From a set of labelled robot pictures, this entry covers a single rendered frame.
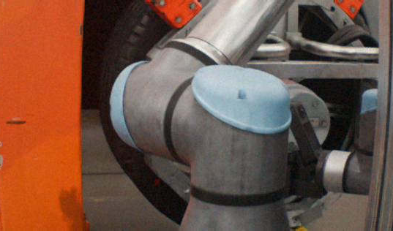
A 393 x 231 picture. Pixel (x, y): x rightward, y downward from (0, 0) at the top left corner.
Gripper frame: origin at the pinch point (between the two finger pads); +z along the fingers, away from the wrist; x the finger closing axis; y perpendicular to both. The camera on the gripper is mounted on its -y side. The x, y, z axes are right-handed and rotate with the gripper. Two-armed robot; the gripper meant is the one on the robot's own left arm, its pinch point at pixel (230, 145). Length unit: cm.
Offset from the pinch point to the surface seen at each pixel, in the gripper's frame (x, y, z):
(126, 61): 11.3, -11.6, 30.0
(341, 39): 26.9, -18.7, -12.1
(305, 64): 11.7, -14.7, -9.7
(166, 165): 9.6, 8.7, 19.0
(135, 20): 17.1, -19.6, 32.1
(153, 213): 178, 83, 124
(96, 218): 156, 83, 139
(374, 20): 67, -20, -8
